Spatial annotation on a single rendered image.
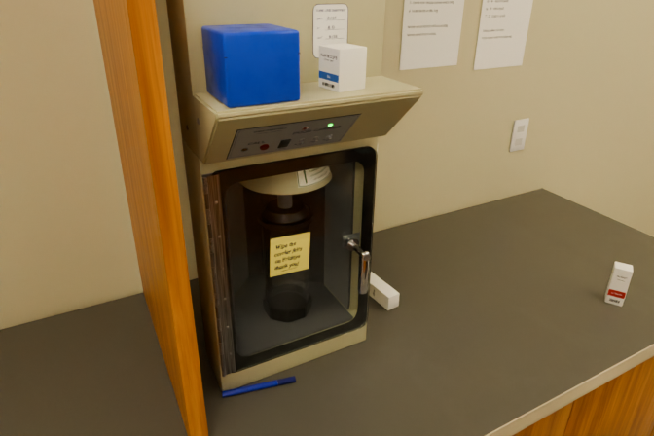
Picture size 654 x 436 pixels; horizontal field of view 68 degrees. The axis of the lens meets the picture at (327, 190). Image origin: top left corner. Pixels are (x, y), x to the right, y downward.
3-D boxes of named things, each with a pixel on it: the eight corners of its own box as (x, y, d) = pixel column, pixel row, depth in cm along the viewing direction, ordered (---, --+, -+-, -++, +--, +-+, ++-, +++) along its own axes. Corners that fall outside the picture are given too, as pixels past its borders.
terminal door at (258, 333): (225, 373, 89) (205, 171, 73) (365, 323, 102) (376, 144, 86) (226, 376, 89) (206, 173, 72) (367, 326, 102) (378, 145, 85)
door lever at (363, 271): (356, 278, 95) (345, 282, 94) (358, 236, 91) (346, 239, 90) (371, 293, 91) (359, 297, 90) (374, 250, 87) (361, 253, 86)
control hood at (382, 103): (197, 160, 72) (190, 92, 68) (379, 131, 86) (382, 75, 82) (220, 188, 63) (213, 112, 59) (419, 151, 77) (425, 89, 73)
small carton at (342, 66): (318, 86, 73) (318, 45, 70) (345, 83, 76) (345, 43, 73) (338, 92, 69) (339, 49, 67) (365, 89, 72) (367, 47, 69)
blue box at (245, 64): (206, 92, 68) (199, 25, 64) (272, 86, 72) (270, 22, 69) (228, 109, 60) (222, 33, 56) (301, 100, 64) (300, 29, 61)
